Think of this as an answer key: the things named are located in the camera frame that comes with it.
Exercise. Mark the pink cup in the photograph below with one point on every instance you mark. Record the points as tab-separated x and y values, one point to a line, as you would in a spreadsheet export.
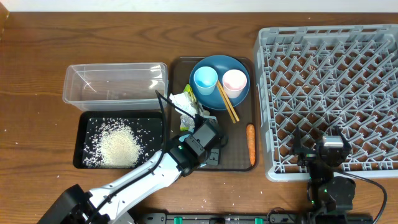
234	81

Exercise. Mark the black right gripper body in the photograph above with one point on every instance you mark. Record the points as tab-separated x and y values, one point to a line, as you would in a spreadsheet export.
308	155

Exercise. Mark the orange carrot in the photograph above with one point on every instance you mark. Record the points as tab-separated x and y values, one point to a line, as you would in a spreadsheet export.
251	142

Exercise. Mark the grey dishwasher rack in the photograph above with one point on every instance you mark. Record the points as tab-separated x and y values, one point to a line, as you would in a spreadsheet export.
321	77

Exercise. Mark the dark blue plate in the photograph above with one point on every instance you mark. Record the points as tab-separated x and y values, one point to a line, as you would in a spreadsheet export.
221	64

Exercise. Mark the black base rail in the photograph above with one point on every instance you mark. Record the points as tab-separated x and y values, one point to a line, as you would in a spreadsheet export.
274	217

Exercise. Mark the light blue bowl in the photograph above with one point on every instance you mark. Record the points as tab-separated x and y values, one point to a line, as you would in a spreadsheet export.
196	151

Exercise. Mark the wooden chopstick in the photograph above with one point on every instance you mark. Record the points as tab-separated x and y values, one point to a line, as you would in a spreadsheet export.
221	91
231	107

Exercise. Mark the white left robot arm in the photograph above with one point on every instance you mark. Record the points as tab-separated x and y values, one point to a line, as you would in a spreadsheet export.
108	203

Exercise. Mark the black tray bin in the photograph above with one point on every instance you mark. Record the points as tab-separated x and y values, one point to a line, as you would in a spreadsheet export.
83	122

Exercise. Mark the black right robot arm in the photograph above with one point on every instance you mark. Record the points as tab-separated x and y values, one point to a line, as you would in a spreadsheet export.
332	196

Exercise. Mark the pile of rice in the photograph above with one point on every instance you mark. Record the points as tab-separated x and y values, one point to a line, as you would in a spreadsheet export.
121	143

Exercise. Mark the white paper wrapper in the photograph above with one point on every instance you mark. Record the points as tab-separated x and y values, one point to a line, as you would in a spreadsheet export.
177	101

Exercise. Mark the brown serving tray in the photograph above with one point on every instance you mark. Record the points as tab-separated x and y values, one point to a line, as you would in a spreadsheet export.
235	155

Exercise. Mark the light blue cup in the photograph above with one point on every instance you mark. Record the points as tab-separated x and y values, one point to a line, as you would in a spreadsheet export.
205	79

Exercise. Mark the clear plastic bin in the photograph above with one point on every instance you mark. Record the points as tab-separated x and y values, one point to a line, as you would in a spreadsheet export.
115	86

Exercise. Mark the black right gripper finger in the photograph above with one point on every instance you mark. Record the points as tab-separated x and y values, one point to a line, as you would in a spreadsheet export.
344	141
297	144

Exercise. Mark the green foil snack wrapper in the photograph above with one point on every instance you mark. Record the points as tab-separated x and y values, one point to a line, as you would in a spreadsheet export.
188	90

